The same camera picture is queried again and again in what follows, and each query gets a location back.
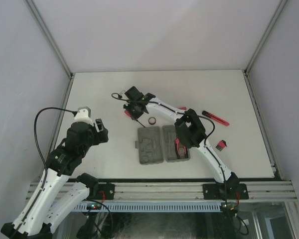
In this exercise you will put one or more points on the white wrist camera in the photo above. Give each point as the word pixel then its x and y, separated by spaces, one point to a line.
pixel 122 92
pixel 84 115

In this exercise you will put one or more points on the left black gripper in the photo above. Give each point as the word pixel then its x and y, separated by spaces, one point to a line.
pixel 101 136

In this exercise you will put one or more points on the black electrical tape roll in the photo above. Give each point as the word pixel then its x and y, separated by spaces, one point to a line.
pixel 152 121

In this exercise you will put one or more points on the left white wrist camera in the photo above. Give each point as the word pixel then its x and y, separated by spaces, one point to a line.
pixel 84 115

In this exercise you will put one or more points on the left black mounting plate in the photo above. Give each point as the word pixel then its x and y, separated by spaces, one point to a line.
pixel 102 192

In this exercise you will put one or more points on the left aluminium frame post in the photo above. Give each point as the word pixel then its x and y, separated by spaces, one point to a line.
pixel 38 19

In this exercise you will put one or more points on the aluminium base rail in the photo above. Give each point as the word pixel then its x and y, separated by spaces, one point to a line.
pixel 259 191

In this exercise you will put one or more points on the blue slotted cable duct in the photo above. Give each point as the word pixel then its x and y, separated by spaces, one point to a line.
pixel 142 207

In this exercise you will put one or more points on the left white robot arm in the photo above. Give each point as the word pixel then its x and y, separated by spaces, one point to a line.
pixel 42 215

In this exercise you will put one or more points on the black mounting plate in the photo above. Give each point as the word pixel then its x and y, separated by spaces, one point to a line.
pixel 102 192
pixel 215 191

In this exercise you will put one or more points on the aluminium frame post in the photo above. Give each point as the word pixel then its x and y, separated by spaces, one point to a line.
pixel 38 19
pixel 263 40

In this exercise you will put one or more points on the right aluminium frame post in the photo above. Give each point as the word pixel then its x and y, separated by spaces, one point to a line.
pixel 263 40

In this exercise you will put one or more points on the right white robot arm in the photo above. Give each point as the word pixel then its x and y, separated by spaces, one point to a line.
pixel 190 132

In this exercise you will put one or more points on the grey plastic tool case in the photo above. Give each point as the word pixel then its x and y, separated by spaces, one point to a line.
pixel 156 144

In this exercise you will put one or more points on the red black bit holder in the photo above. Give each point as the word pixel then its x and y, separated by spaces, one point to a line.
pixel 221 145

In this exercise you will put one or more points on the red black pliers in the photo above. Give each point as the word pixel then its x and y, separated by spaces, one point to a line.
pixel 180 150

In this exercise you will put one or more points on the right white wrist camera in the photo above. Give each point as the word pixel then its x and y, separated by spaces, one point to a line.
pixel 122 92

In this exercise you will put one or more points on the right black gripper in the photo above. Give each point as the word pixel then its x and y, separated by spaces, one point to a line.
pixel 127 107

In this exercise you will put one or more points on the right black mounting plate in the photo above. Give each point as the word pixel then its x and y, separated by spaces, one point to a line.
pixel 215 191

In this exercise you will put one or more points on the red black utility knife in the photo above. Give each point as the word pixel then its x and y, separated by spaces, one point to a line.
pixel 215 118

